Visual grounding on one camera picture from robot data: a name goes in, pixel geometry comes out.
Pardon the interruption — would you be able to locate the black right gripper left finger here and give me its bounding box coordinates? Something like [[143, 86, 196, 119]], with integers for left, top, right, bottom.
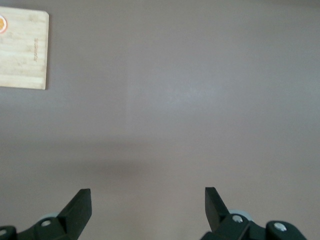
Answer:
[[0, 188, 93, 240]]

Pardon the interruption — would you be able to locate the orange slice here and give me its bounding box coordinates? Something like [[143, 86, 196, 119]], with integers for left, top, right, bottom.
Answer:
[[0, 14, 9, 35]]

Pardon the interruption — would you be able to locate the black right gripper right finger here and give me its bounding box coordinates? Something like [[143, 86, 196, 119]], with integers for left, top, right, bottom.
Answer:
[[201, 186, 308, 240]]

